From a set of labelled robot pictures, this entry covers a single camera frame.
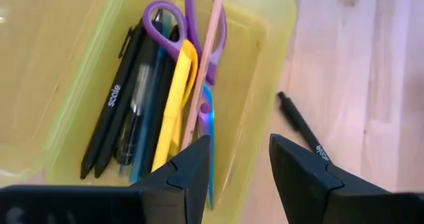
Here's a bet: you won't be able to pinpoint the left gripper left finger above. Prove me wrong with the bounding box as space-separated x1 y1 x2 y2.
131 134 212 224

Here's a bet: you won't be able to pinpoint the natural wood pencil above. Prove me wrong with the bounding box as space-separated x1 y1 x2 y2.
180 0 225 152

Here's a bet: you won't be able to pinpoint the teal pen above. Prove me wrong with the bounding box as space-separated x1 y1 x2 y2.
129 15 174 184

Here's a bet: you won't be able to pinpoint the purple handled scissors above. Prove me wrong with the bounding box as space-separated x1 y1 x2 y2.
142 0 229 210

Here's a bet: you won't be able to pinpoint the yellow highlighter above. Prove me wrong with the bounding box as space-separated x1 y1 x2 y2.
151 39 199 172

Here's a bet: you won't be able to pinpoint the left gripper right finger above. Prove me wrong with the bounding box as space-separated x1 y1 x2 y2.
269 133 392 224

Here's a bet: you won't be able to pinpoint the yellow-green translucent supply box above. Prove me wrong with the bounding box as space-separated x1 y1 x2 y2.
0 0 298 224

